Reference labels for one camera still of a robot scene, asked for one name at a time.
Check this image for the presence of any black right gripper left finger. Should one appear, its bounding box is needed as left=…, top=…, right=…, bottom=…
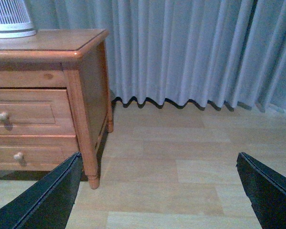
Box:
left=0, top=152, right=83, bottom=229

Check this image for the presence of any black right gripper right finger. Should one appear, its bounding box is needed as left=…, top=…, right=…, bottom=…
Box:
left=236, top=152, right=286, bottom=229

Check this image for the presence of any wooden drawer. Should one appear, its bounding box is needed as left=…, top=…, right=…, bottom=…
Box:
left=0, top=136, right=79, bottom=171
left=0, top=89, right=75, bottom=136

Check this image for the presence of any wooden nightstand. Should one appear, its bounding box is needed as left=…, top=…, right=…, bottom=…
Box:
left=0, top=29, right=113, bottom=189

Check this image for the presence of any light grey curtain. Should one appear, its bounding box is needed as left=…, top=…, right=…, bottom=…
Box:
left=28, top=0, right=286, bottom=109

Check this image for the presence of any white slatted table lamp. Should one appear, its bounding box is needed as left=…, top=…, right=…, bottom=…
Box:
left=0, top=0, right=37, bottom=39

